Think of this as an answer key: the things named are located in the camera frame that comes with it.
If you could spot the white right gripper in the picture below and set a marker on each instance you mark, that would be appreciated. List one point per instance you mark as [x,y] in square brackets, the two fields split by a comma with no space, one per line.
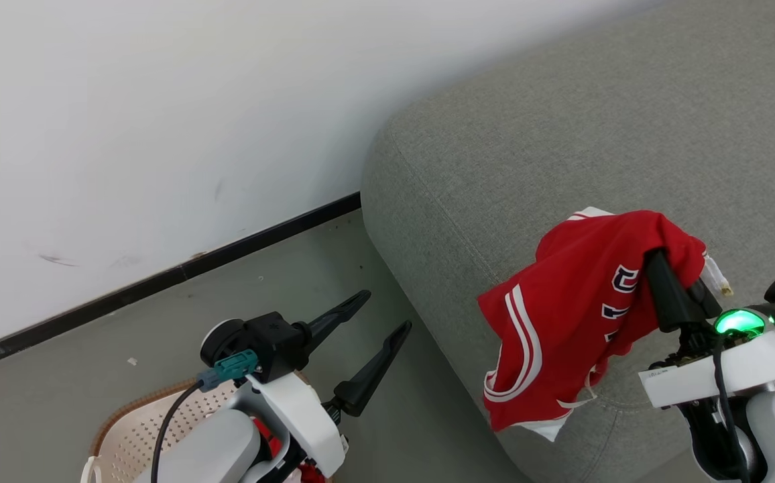
[729,376]

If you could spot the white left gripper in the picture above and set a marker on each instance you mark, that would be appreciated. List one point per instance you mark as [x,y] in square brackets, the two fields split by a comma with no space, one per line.
[307,416]

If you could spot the red striped basketball shorts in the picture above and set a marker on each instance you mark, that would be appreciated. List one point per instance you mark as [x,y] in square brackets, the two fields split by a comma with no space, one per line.
[562,322]

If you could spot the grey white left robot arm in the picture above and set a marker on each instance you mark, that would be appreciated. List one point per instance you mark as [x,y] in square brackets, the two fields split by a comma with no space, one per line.
[206,449]

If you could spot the grey fabric sofa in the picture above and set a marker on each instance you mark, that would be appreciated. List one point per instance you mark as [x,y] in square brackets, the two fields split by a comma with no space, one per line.
[495,168]

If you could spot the cream perforated laundry basket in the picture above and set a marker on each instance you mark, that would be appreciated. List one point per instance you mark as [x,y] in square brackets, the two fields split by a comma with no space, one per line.
[136,433]

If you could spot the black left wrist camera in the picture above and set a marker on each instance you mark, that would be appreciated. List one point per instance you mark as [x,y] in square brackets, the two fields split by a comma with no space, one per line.
[277,339]

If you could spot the black wall baseboard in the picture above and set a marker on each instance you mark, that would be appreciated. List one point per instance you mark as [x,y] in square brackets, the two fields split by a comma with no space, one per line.
[159,278]

